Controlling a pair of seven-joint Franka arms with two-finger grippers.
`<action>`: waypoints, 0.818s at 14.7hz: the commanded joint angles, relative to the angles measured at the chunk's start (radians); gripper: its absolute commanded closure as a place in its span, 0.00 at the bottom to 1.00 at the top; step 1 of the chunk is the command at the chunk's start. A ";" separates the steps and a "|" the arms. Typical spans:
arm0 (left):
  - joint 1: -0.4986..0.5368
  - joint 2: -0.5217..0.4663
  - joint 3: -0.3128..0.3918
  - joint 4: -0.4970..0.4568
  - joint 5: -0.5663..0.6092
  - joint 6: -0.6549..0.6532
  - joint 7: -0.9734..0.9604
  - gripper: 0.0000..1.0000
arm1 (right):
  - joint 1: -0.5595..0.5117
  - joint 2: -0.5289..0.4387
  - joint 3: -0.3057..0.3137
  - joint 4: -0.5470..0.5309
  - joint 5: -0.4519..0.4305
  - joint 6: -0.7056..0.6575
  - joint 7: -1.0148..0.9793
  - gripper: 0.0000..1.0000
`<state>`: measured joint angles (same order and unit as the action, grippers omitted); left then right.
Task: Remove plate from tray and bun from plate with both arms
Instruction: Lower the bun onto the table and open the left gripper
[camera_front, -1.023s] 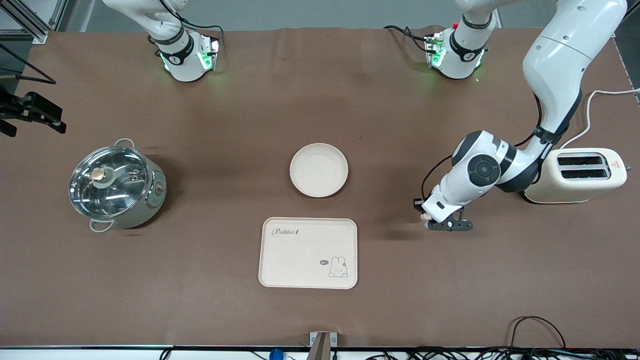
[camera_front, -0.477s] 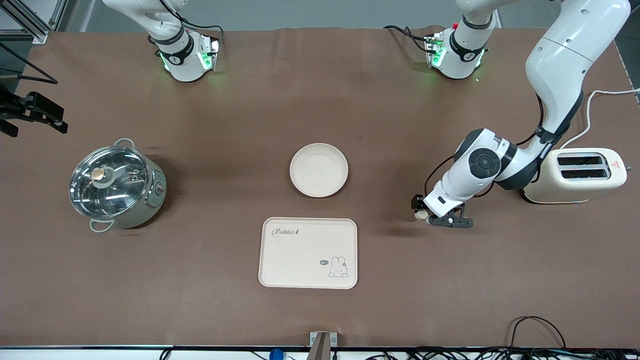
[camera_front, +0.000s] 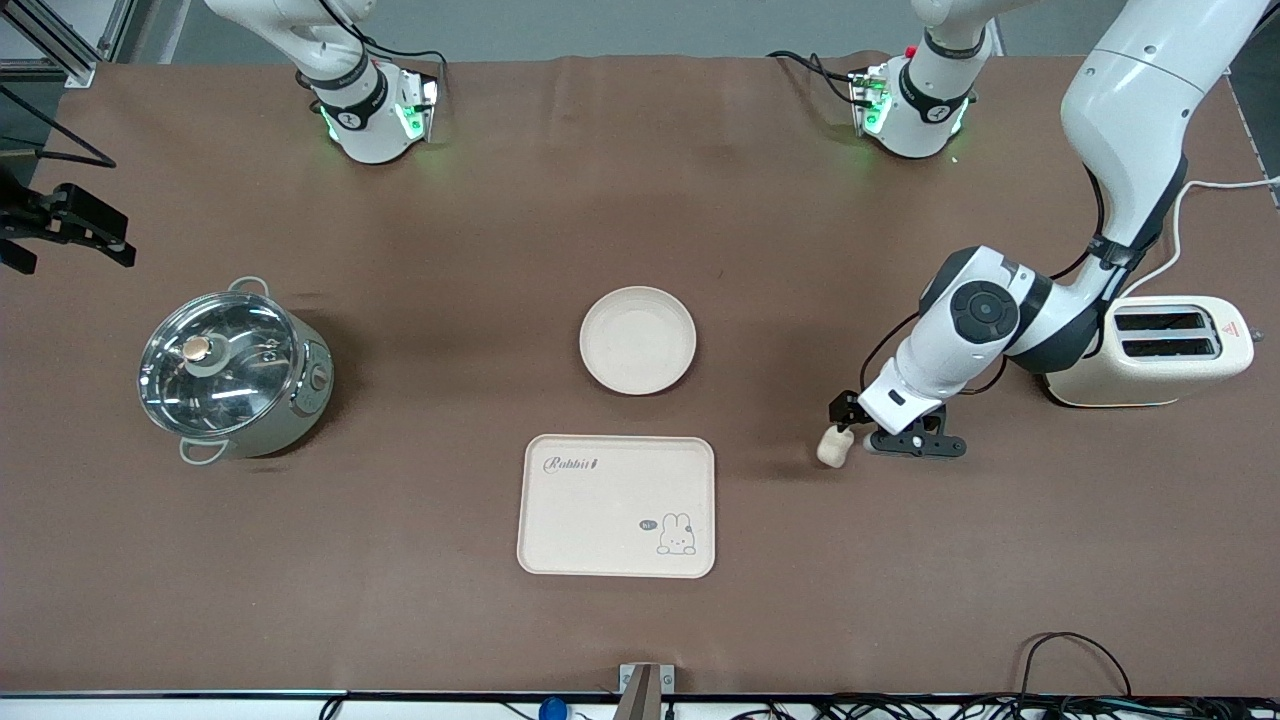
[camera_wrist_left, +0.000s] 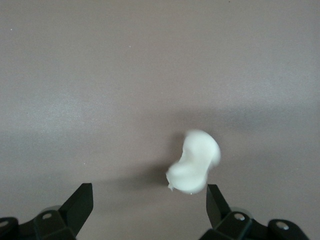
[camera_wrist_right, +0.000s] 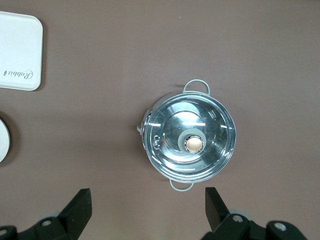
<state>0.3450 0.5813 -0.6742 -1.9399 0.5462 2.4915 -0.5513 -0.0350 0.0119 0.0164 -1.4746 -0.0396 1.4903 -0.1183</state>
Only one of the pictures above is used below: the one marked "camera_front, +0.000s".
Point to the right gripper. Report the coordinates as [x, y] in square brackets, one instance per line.
[62, 214]

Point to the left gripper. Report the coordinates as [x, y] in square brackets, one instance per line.
[845, 408]

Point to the small pale bun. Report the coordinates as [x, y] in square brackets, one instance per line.
[834, 448]

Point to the beige round plate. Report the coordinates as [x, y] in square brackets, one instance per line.
[638, 340]

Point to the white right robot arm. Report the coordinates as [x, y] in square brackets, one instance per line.
[365, 120]

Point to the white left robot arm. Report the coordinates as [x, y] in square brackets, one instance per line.
[1130, 120]

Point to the beige rabbit print tray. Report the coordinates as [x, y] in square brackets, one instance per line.
[600, 510]

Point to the glass pot lid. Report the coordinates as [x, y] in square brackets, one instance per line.
[220, 365]

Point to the silver electric cooking pot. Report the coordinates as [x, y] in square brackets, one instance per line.
[305, 400]

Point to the white two-slot toaster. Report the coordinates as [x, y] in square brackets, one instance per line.
[1180, 375]

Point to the silver connector block with LEDs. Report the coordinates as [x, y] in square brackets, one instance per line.
[868, 100]
[418, 105]

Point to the blue round knob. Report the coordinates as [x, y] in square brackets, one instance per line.
[552, 710]

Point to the aluminium frame profile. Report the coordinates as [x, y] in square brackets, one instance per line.
[70, 55]

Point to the grey metal camera bracket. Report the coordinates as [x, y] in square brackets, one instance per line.
[645, 690]

